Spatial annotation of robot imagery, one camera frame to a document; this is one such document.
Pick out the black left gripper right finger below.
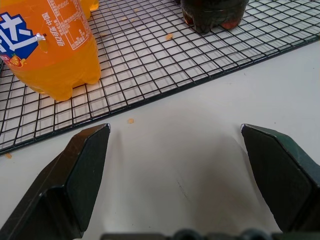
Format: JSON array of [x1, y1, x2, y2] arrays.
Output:
[[240, 123, 320, 233]]

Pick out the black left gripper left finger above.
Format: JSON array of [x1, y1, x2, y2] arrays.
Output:
[[0, 123, 112, 240]]

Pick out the orange soda bottle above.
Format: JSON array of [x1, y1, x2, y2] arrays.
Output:
[[0, 0, 102, 102], [79, 0, 100, 20]]

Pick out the dark cola bottle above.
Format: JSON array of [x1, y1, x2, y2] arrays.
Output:
[[180, 0, 250, 34]]

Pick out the black wire grid rack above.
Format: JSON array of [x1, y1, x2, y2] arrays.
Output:
[[0, 0, 320, 156]]

